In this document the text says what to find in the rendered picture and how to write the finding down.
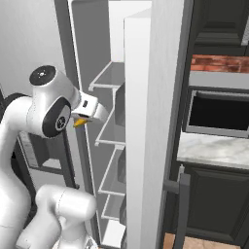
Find dark grey wall cupboards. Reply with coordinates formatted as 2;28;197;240
191;0;249;56

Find fridge door with shelves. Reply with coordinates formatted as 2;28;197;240
53;0;126;249

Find thick white fridge door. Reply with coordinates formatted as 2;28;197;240
124;0;196;249

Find grey microwave oven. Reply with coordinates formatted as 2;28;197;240
182;85;249;139

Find white fridge door shelf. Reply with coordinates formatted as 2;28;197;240
97;148;126;197
93;108;126;151
88;60;126;92
100;194;126;222

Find yellow banana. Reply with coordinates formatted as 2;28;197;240
73;118;89;128

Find dark grey base cupboards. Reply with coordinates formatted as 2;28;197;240
166;160;249;248

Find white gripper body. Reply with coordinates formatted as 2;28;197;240
71;102;111;124

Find dark grey fridge door handle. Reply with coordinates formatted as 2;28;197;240
162;172;192;249

